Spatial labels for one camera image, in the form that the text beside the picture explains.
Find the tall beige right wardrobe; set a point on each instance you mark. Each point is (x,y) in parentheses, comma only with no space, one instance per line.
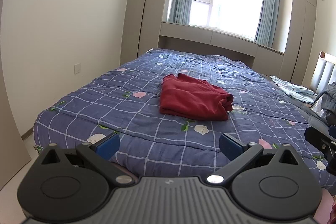
(299,34)

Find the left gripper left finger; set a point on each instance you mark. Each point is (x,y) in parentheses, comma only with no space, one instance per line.
(67,185)

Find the dark red knit garment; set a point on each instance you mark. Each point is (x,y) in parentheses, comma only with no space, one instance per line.
(194,99)

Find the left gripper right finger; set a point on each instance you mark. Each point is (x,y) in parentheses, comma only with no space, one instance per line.
(267,184)

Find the grey clothes pile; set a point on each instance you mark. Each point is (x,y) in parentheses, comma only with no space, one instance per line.
(325,104)

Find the right blue curtain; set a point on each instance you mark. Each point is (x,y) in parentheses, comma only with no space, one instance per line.
(267,23)

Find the beige window bench cabinet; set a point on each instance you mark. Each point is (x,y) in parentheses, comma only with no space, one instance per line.
(202,41)

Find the light blue patterned cloth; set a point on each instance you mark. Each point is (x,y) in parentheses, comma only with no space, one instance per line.
(297,92)

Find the tall beige wardrobe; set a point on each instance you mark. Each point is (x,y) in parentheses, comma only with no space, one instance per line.
(299,34)
(141,28)

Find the white wall socket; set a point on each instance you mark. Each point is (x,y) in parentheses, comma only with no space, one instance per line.
(77,68)

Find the padded grey headboard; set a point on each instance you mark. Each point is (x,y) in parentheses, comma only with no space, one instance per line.
(324,73)

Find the tall beige left wardrobe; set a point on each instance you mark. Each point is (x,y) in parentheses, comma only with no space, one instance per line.
(141,28)

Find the blue checked floral quilt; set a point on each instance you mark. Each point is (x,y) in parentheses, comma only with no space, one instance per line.
(126,101)

